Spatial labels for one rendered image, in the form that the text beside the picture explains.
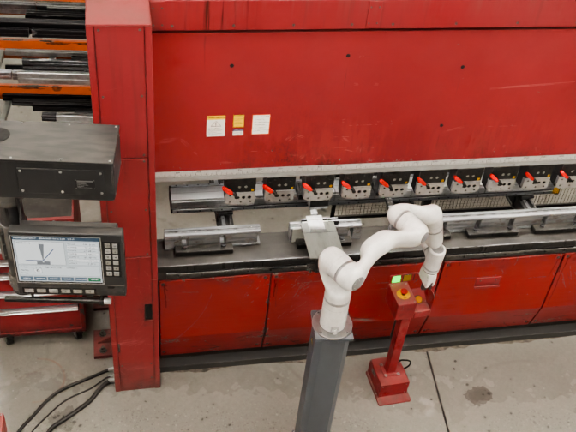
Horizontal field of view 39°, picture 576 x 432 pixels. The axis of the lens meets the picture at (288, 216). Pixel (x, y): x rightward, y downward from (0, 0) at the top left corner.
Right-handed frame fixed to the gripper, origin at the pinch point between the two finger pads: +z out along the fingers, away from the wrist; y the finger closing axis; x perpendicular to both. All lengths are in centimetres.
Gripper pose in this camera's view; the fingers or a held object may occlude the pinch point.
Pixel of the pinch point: (424, 286)
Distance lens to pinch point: 435.0
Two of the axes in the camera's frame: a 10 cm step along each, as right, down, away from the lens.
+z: -0.9, 6.5, 7.5
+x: 9.6, -1.5, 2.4
